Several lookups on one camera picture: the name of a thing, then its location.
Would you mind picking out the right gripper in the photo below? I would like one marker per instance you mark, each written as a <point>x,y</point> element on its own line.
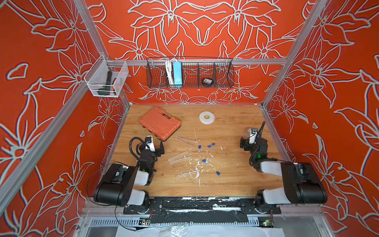
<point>246,143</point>

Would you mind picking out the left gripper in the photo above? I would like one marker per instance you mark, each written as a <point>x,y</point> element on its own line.
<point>159,151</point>

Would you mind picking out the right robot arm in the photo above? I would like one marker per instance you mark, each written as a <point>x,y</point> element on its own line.
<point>301,184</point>

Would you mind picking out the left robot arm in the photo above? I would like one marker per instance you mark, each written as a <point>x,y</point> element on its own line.
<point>117,185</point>

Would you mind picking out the orange plastic tool case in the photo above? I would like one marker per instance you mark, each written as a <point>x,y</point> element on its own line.
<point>160,123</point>

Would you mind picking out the white tape roll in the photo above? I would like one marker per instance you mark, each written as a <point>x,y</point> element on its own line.
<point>206,117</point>

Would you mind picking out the green black tool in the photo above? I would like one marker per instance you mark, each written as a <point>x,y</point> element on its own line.
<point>106,89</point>

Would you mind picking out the light blue box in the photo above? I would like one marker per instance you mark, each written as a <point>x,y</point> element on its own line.
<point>177,72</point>

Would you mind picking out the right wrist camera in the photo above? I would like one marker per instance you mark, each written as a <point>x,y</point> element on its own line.
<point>253,135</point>

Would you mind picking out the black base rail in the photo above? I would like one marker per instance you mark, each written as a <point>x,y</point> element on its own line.
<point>205,210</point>

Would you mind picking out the black wire basket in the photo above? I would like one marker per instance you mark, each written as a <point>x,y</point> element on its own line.
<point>159,71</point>

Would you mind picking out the clear acrylic wall box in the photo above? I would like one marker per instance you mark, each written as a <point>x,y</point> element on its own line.
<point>106,78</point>

